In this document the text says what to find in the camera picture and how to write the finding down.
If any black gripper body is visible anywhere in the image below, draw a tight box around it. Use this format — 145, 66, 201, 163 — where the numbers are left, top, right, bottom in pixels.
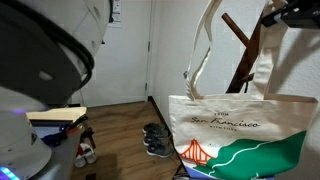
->
283, 0, 320, 30

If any cream San Francisco tote bag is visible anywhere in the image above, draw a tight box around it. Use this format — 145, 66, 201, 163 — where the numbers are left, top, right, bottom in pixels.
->
168, 0, 319, 180

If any brown wooden coat stand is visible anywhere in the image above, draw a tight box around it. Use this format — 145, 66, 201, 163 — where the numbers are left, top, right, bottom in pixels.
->
221, 12, 268, 95

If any white door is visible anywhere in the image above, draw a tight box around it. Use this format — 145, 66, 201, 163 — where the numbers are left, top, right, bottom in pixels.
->
71, 0, 152, 108

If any paper poster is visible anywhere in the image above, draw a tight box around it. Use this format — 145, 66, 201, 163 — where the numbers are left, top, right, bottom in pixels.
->
111, 0, 122, 28

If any grey sneaker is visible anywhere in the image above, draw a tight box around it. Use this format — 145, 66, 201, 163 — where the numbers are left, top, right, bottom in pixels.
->
142, 122, 167, 134
143, 129, 170, 147
146, 142, 174, 159

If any white sneaker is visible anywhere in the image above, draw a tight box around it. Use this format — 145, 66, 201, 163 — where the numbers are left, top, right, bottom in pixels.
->
73, 153, 87, 169
79, 143, 98, 165

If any black clamp orange tip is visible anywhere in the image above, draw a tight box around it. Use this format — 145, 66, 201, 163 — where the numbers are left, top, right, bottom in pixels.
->
49, 114, 96, 149

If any light wooden board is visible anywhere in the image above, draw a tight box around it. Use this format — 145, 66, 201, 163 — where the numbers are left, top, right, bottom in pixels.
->
25, 106, 88, 123

